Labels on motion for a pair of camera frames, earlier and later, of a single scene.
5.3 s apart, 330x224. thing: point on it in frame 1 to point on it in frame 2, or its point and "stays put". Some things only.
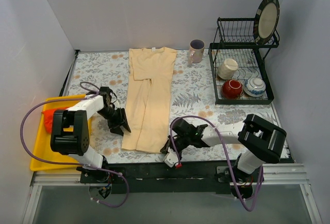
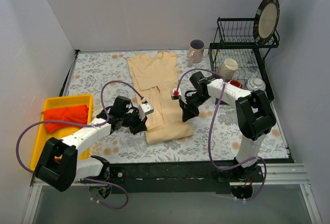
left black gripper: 118,119 to 135,122
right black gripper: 174,143 to 188,104
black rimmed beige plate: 266,19 stays put
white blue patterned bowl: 254,87 stays put
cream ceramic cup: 227,68 stays put
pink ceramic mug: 197,47 stays put
